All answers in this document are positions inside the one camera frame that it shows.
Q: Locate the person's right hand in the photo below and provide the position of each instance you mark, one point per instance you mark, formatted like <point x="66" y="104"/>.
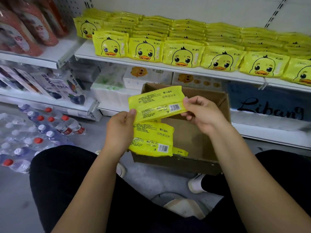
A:
<point x="206" y="114"/>

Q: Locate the person's left hand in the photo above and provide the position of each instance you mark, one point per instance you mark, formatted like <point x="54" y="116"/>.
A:
<point x="119" y="136"/>

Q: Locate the brown cardboard box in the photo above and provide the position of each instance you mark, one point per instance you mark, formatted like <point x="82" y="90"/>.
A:
<point x="194" y="138"/>

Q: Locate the white metal shelf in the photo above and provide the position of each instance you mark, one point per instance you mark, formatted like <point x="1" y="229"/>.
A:
<point x="82" y="51"/>

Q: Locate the person's left forearm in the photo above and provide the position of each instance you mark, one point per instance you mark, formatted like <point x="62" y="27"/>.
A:
<point x="87" y="201"/>

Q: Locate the person's right forearm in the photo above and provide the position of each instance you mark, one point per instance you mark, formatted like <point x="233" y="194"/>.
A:
<point x="257" y="186"/>

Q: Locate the person's left cream clog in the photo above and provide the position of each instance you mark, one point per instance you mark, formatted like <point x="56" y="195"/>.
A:
<point x="120" y="169"/>

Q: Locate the person's cream clog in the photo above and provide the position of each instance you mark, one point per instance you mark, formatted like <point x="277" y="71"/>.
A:
<point x="197" y="183"/>
<point x="120" y="169"/>

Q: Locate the person's right cream clog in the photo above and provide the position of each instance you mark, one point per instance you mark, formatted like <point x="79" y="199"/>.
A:
<point x="197" y="183"/>

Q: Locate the person's black trousers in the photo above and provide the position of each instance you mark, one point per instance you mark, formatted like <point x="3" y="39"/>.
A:
<point x="63" y="186"/>

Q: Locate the white pegboard shelf unit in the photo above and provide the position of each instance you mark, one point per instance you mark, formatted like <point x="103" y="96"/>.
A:
<point x="48" y="51"/>

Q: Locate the green white tissue pack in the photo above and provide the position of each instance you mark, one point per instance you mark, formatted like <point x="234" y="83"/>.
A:
<point x="109" y="82"/>

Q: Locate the MIQI boxes with fruit print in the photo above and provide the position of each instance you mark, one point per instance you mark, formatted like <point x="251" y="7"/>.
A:
<point x="53" y="85"/>

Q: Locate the pack of red-capped bottles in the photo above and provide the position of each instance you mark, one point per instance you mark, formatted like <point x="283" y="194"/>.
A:
<point x="29" y="138"/>

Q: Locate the metal frame stool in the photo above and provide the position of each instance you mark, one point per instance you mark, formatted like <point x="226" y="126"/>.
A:
<point x="184" y="206"/>

